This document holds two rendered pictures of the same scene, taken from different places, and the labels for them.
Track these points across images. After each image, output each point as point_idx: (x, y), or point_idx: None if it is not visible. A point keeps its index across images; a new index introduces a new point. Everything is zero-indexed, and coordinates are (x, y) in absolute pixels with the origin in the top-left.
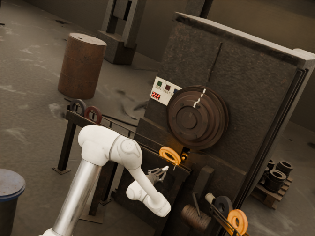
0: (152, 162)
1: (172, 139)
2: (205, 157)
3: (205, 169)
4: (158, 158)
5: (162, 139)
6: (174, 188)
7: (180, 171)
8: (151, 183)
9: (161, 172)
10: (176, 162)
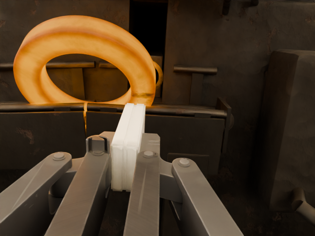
0: (3, 161)
1: (60, 11)
2: (253, 19)
3: (312, 52)
4: (26, 121)
5: (12, 33)
6: (176, 225)
7: (177, 129)
8: None
9: (138, 180)
10: (137, 94)
